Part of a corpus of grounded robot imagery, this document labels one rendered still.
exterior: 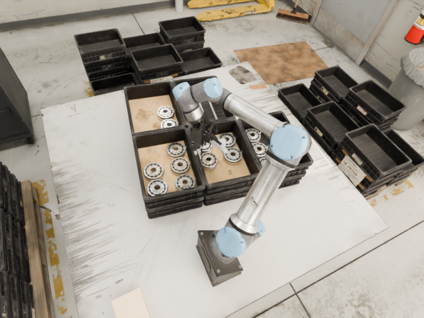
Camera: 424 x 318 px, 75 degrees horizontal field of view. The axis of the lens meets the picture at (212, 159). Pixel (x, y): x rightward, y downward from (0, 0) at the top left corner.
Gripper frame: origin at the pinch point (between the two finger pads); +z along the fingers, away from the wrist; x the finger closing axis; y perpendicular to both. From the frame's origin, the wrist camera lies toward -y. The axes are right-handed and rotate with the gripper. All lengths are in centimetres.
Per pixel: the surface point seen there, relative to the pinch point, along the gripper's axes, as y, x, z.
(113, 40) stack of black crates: 129, 151, -60
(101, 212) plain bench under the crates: -31, 60, 6
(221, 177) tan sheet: 7.9, 9.5, 20.1
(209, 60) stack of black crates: 164, 83, -2
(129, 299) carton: -60, 27, 25
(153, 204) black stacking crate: -22.5, 29.2, 8.4
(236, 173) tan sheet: 14.3, 4.0, 23.2
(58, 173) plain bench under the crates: -22, 88, -16
